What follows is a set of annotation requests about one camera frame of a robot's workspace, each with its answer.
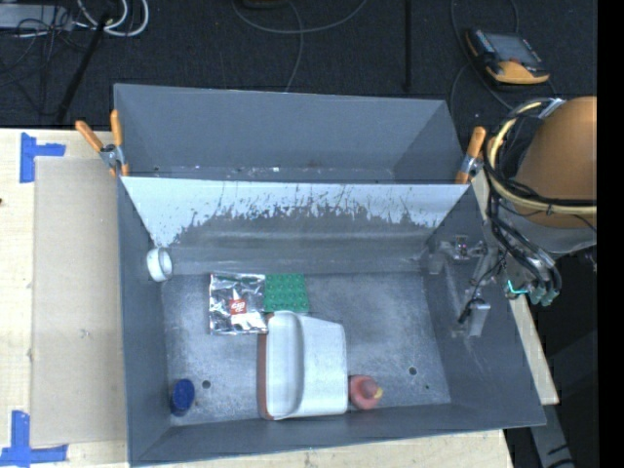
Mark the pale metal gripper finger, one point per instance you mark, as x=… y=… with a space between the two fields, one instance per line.
x=480 y=315
x=460 y=249

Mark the grey metal bin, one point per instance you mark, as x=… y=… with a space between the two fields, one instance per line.
x=390 y=339

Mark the red toy fruit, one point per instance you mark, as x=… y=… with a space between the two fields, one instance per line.
x=363 y=392

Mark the white plastic scoop tray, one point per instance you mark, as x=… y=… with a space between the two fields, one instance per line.
x=317 y=363

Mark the green studded flat plate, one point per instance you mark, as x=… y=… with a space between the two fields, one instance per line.
x=287 y=293

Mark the red-brown flat block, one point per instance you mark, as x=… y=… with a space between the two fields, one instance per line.
x=261 y=373

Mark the silver foil packet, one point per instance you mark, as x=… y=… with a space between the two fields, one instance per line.
x=226 y=293

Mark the brown cardboard board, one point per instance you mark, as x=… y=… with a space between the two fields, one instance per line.
x=73 y=285

